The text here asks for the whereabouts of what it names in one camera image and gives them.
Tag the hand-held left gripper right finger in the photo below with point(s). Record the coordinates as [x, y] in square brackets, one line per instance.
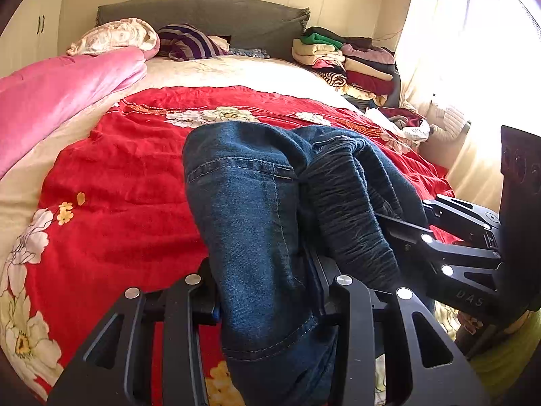
[327, 296]

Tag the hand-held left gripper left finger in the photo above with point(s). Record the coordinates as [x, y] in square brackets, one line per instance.
[203, 300]

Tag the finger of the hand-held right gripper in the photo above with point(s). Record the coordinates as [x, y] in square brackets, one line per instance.
[456, 270]
[460, 215]

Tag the blue pants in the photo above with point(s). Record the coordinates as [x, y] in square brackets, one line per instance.
[245, 220]

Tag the white puffer jacket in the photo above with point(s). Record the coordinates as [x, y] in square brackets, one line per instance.
[448, 120]

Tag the person's green clothing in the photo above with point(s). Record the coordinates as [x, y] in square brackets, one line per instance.
[507, 355]

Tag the crumpled white and red clothes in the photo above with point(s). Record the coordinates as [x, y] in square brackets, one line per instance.
[401, 124]

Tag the red floral blanket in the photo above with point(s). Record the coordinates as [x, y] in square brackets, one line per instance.
[126, 198]

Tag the stack of folded clothes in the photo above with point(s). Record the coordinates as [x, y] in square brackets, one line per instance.
[363, 67]

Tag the cream curtain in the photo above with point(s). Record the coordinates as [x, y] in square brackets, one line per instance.
[427, 29]

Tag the blue patterned cloth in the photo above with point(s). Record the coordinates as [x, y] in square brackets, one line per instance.
[249, 53]

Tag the pink quilt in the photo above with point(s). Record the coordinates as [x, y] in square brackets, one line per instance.
[55, 93]

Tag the purple striped pillow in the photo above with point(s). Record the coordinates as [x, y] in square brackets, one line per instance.
[186, 44]

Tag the cream floral quilt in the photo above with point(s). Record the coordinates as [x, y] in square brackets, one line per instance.
[118, 36]

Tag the grey headboard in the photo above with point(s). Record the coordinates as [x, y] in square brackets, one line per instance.
[236, 21]

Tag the white wardrobe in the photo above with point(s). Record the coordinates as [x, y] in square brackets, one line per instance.
[34, 38]

